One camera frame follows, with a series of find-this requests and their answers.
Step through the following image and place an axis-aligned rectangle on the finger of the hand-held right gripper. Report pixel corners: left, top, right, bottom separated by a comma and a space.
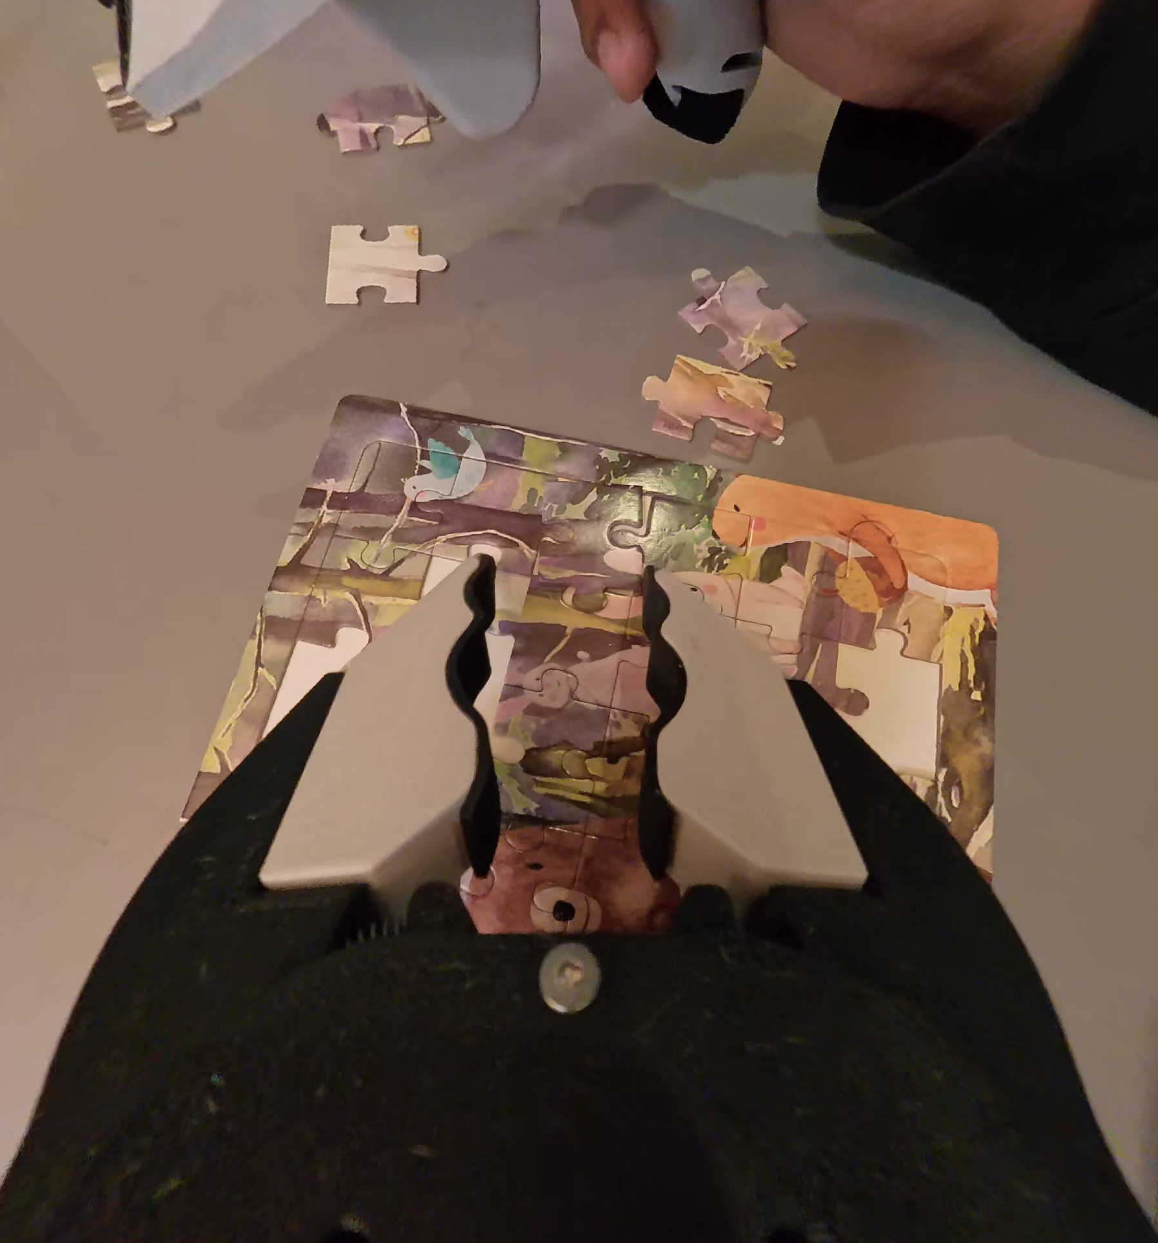
111, 0, 542, 139

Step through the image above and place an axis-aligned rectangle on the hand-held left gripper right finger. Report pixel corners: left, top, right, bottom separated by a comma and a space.
637, 568, 871, 899

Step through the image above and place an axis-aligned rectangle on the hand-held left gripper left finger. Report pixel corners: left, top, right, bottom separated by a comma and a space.
258, 555, 502, 919

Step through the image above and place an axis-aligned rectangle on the lilac yellow-green puzzle piece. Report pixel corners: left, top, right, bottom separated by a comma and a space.
677, 267, 805, 372

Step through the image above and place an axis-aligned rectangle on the illustrated jigsaw puzzle board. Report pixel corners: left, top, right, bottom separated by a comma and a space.
180, 394, 1000, 934

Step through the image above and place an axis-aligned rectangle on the brown pink puzzle piece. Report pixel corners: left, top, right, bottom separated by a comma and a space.
640, 355, 785, 463

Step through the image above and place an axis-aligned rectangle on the person's right forearm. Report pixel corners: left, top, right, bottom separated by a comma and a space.
816, 0, 1158, 439

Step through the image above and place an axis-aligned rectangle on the person's right hand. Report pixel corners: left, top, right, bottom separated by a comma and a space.
569, 0, 1104, 132

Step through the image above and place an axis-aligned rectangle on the beige grey striped puzzle piece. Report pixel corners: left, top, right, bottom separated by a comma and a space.
93, 60, 201, 134

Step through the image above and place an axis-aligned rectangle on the purple puzzle piece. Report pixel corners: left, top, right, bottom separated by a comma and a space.
316, 86, 444, 155

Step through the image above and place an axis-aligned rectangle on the white puzzle piece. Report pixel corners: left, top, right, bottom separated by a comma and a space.
326, 226, 448, 307

